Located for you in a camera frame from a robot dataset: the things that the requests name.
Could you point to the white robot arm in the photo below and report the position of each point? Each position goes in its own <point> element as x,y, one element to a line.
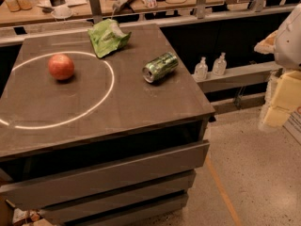
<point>285,42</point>

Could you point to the green soda can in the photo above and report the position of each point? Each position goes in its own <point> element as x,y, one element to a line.
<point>159,67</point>

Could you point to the left clear sanitizer bottle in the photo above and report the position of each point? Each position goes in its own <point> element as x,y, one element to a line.
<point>201,69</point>

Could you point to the clear sanitizer bottle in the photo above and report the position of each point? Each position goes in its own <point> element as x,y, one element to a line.
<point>201,69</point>
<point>220,65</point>

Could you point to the grey drawer cabinet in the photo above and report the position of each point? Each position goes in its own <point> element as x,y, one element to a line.
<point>104,147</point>

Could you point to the right clear sanitizer bottle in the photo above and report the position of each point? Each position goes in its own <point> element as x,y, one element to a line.
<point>220,65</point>

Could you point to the green chip bag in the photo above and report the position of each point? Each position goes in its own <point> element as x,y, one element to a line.
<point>106,37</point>

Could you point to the red apple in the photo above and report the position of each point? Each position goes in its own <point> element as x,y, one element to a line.
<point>60,67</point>

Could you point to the white power strip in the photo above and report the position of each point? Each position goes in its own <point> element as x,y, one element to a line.
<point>120,4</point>

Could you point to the yellow foam block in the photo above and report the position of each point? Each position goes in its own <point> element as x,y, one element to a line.
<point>282,98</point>

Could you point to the left glass jar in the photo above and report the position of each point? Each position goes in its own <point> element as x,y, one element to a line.
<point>11,0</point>

